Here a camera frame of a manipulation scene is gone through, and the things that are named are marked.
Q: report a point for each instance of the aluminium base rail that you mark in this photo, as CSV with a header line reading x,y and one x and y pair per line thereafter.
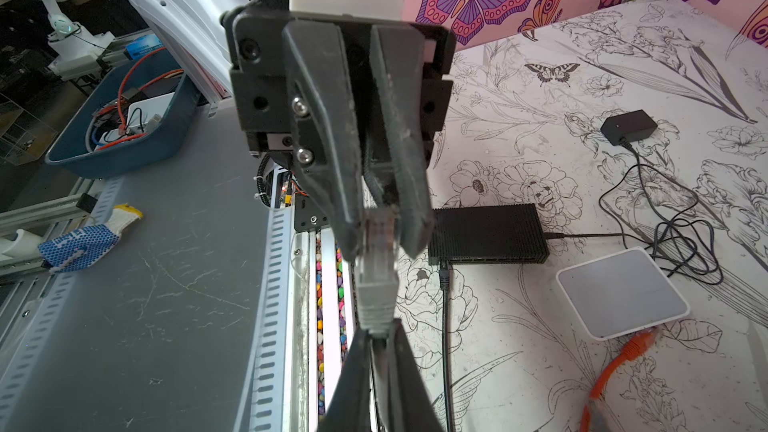
x,y
198,320

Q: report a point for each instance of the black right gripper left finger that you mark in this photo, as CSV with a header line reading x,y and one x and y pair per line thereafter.
x,y
349,409

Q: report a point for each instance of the white network switch box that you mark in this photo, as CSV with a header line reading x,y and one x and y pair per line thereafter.
x,y
619,294

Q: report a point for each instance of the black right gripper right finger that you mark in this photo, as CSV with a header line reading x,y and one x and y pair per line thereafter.
x,y
407,402

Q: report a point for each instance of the blue white work glove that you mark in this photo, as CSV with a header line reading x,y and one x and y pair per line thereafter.
x,y
83,247

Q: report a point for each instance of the black network switch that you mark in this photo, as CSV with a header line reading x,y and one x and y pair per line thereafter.
x,y
505,234

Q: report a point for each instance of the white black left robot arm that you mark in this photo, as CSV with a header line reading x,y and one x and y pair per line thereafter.
x,y
194,32

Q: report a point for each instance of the blue plastic bin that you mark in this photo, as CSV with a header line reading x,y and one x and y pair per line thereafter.
x,y
138,115

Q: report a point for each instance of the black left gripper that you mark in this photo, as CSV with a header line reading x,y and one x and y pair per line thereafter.
x,y
400,107

